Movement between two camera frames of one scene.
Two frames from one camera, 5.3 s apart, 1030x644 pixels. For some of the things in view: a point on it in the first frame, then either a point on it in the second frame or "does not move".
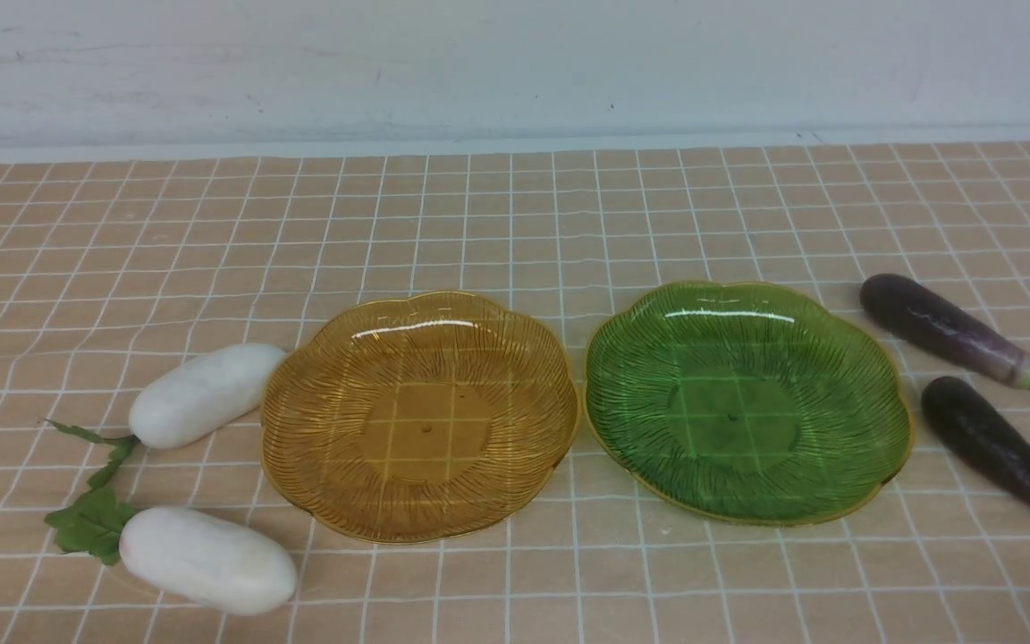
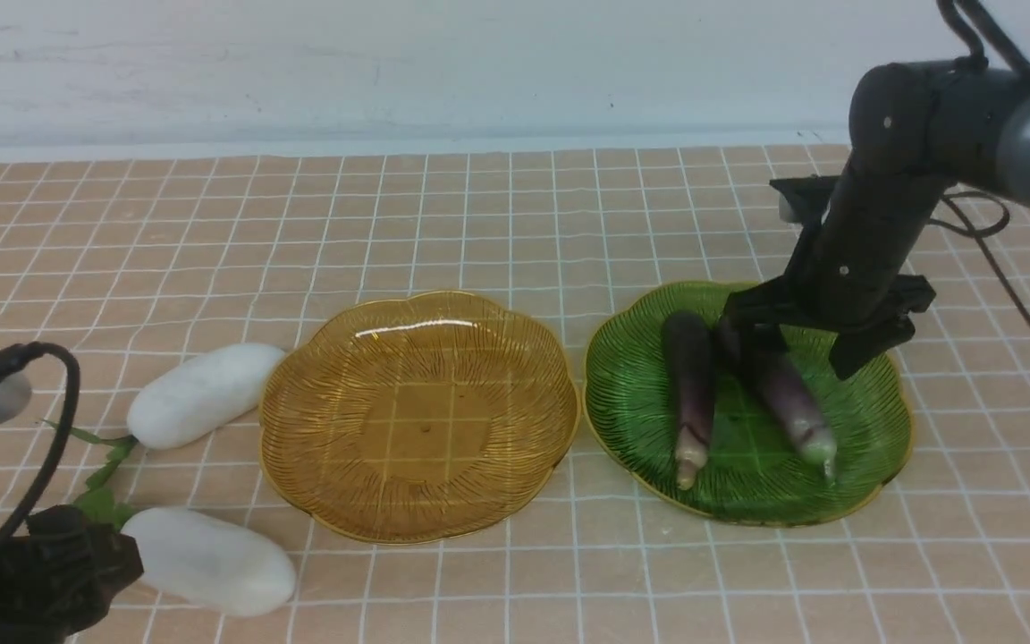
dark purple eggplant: x=992 y=451 → x=689 y=365
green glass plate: x=750 y=403 does not move
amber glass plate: x=418 y=416 does not move
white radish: x=195 y=395 does not move
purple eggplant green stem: x=919 y=317 → x=778 y=377
